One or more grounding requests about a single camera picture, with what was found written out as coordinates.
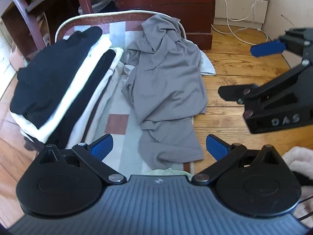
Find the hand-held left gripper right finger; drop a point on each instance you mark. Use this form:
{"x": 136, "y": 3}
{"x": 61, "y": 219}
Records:
{"x": 216, "y": 146}

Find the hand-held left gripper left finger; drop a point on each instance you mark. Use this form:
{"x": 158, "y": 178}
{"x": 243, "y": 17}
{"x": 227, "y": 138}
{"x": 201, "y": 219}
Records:
{"x": 102, "y": 145}

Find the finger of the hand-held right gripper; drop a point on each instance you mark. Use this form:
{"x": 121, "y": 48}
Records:
{"x": 229, "y": 93}
{"x": 267, "y": 48}

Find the grey knit garment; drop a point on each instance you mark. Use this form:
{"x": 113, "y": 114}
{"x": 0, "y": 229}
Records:
{"x": 166, "y": 78}

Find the stack of folded black-white clothes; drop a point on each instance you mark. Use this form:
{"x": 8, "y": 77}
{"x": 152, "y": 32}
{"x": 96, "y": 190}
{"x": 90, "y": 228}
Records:
{"x": 67, "y": 102}

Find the checkered red and white mat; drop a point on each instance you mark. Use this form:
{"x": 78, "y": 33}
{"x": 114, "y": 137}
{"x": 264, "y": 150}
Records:
{"x": 117, "y": 124}

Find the light blue cloth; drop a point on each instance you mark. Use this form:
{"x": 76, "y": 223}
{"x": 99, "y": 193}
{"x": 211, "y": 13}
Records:
{"x": 207, "y": 66}

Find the white cabinet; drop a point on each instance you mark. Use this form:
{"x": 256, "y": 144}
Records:
{"x": 261, "y": 5}

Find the person's fluffy cream clothing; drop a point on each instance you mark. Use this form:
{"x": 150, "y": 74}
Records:
{"x": 298, "y": 156}

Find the black folded garment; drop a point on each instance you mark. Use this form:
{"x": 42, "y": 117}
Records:
{"x": 85, "y": 95}
{"x": 53, "y": 73}

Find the pale green cloth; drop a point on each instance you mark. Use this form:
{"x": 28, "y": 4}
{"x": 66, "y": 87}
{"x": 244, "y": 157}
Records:
{"x": 168, "y": 172}

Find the white folded garment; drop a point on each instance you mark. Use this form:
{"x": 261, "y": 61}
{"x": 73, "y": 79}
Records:
{"x": 117, "y": 66}

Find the red-brown wooden dresser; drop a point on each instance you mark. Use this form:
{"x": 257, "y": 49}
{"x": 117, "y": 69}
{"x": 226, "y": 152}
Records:
{"x": 166, "y": 9}

